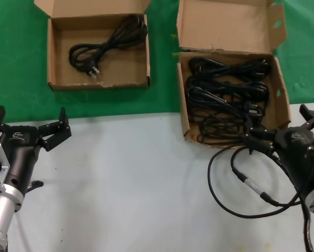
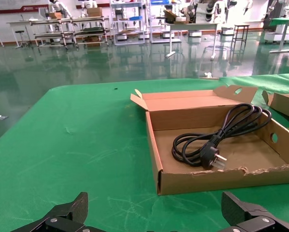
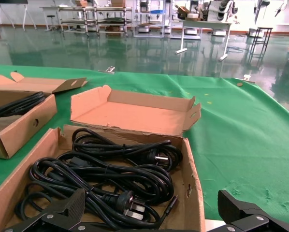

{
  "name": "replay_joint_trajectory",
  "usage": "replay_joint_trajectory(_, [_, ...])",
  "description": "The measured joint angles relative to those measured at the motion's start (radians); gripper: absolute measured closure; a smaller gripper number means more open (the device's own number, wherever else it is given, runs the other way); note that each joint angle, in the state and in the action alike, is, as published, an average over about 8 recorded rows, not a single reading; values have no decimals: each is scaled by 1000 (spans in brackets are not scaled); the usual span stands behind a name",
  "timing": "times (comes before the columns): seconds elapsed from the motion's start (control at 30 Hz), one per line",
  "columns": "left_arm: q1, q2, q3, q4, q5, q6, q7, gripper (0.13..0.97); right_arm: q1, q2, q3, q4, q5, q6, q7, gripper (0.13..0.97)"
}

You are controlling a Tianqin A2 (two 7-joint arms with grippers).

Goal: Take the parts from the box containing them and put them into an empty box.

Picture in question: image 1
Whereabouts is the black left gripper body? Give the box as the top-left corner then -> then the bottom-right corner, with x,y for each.
1,125 -> 43,195

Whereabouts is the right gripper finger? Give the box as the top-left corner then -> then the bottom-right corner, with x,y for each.
242,114 -> 277,156
299,104 -> 314,132

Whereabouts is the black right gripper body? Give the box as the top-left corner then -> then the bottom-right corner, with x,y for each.
271,125 -> 314,200

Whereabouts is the black power cable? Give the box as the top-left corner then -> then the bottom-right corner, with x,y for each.
186,77 -> 270,106
189,57 -> 273,79
68,14 -> 149,79
195,101 -> 268,145

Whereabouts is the cardboard box with intact lid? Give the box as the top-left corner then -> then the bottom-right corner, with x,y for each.
33,0 -> 152,92

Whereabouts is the cardboard box with torn lid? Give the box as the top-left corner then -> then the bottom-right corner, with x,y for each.
175,0 -> 293,149

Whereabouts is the small black clamp knob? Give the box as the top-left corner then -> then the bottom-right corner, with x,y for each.
25,180 -> 44,195

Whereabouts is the green table cloth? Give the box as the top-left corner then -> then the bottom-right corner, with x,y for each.
0,0 -> 314,124

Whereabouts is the black cable with silver connector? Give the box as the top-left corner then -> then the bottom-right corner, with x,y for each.
207,146 -> 309,218

